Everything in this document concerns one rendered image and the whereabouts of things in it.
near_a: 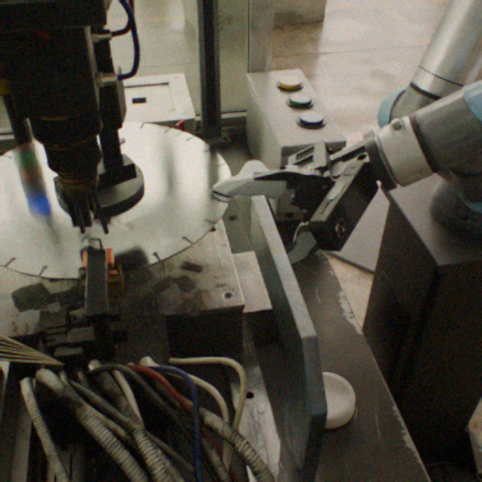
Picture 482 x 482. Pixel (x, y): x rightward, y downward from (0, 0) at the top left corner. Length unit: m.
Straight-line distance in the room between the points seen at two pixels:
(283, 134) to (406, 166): 0.31
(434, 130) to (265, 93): 0.46
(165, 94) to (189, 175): 0.35
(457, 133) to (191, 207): 0.31
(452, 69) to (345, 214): 0.26
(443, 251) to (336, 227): 0.38
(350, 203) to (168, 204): 0.21
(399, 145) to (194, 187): 0.25
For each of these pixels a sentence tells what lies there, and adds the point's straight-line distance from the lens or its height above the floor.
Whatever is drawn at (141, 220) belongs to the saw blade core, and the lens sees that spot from 0.66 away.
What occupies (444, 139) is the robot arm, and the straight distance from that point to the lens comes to 0.66.
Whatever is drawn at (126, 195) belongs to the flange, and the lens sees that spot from 0.69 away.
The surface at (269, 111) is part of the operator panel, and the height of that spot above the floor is 0.90.
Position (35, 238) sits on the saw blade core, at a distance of 0.67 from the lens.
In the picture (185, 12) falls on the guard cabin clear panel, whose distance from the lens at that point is 1.12.
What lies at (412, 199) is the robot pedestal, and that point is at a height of 0.75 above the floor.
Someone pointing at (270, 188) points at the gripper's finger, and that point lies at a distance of 0.68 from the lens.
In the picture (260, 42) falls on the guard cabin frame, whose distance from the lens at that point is 1.15.
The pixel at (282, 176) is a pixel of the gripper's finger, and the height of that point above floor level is 0.98.
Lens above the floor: 1.35
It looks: 42 degrees down
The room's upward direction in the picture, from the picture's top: straight up
